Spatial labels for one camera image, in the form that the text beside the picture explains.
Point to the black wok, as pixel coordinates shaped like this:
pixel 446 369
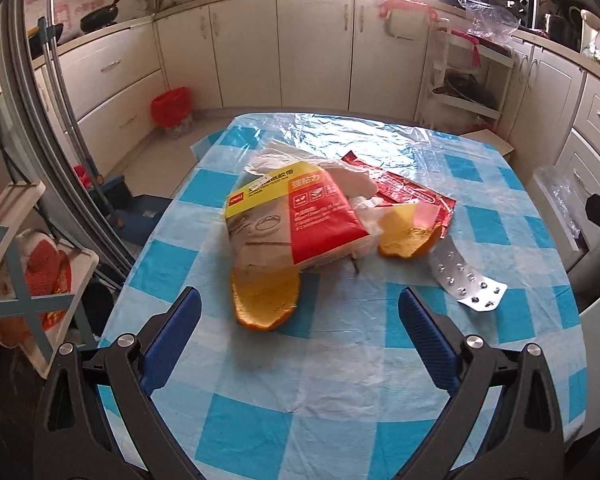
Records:
pixel 99 17

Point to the pink cloth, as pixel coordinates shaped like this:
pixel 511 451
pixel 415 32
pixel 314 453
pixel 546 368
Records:
pixel 472 47

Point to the red trash bin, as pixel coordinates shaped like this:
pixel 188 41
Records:
pixel 171 110

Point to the white storage rack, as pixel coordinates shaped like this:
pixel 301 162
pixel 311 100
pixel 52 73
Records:
pixel 442 55

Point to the yellow red tape package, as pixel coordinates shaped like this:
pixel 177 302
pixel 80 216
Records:
pixel 310 210

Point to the cardboard piece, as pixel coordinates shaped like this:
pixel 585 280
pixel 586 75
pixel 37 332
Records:
pixel 487 142

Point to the red foil wrapper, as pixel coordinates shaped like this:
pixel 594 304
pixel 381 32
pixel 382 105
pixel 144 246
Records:
pixel 410 192

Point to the red printed bag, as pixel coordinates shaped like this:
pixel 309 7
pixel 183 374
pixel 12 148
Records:
pixel 42 270

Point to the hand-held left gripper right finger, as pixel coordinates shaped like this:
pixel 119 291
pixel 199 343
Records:
pixel 427 340

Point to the dark pan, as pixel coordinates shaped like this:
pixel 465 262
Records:
pixel 462 87

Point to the white drawer cabinet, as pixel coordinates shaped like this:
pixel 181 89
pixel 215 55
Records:
pixel 110 80

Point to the white door cabinet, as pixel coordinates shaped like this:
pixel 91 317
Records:
pixel 310 45

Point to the small orange peel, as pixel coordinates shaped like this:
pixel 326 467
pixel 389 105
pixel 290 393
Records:
pixel 405 245

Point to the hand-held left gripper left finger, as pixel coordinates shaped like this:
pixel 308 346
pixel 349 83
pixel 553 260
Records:
pixel 172 340

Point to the silver pill blister pack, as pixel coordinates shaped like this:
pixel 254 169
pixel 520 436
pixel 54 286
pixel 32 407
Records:
pixel 460 275

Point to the hanging clear plastic bag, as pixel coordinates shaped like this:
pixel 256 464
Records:
pixel 560 205

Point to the white kettle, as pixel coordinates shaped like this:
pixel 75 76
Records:
pixel 592 30

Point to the white panelled cabinet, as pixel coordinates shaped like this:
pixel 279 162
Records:
pixel 550 85

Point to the large orange peel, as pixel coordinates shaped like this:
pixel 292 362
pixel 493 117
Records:
pixel 265 305

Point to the mop pole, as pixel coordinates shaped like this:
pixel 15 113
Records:
pixel 65 90

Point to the blue white checkered tablecloth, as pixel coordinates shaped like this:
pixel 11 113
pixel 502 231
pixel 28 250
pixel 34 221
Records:
pixel 330 385

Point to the white wooden chair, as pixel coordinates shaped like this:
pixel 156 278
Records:
pixel 10 300

